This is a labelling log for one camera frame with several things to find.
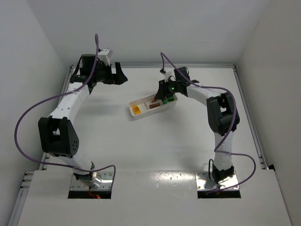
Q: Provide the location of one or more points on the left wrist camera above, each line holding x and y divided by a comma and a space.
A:
104, 55

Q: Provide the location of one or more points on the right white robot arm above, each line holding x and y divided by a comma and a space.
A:
222, 115

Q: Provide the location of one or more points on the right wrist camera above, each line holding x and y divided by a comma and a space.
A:
167, 72

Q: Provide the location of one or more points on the yellow curved lego brick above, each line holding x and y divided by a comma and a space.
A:
136, 110

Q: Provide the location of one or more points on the metal base plate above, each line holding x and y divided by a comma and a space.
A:
103, 181
204, 183

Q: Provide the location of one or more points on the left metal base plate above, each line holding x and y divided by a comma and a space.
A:
103, 181

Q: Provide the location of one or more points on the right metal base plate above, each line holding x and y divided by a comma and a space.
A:
204, 183

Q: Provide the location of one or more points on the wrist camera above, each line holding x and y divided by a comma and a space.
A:
104, 55
167, 72

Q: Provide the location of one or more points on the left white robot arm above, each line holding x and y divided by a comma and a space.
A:
57, 133

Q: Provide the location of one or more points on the white three-compartment tray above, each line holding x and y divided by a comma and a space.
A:
143, 104

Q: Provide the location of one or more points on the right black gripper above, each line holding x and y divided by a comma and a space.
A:
163, 88

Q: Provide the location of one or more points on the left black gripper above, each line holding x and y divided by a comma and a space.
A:
113, 74

